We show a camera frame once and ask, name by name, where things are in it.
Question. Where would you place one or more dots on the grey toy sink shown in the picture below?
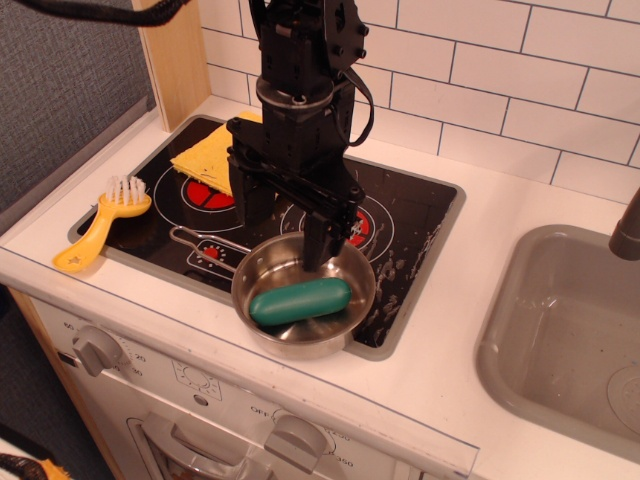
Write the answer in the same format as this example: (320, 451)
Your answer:
(560, 345)

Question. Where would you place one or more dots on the yellow dish brush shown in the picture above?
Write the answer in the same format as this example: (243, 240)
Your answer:
(124, 197)

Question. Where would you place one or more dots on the yellow cloth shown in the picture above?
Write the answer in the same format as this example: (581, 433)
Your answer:
(207, 161)

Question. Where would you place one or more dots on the green toy cucumber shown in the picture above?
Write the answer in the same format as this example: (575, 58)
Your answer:
(299, 301)

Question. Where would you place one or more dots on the white toy oven front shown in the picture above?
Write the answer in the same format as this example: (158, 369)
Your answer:
(205, 408)

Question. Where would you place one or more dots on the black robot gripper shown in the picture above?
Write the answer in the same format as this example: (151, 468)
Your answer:
(297, 151)

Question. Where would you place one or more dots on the grey oven door handle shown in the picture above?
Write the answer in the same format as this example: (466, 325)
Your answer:
(177, 457)

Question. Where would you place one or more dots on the grey oven knob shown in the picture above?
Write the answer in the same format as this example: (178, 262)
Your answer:
(297, 442)
(96, 350)

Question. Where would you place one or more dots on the wooden post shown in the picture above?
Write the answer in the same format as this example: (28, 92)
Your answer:
(176, 62)

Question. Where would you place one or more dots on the black toy stove top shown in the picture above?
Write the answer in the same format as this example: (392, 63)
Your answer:
(401, 229)

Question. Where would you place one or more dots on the stainless steel pot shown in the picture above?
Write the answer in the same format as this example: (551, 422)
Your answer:
(277, 262)

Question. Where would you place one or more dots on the grey left oven knob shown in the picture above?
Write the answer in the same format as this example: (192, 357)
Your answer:
(96, 350)

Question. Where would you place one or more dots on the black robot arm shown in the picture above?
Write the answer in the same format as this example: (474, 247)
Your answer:
(307, 89)

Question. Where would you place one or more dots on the grey faucet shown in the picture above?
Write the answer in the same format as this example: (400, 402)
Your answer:
(624, 241)

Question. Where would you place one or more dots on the grey right oven knob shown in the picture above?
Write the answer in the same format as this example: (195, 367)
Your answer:
(297, 442)

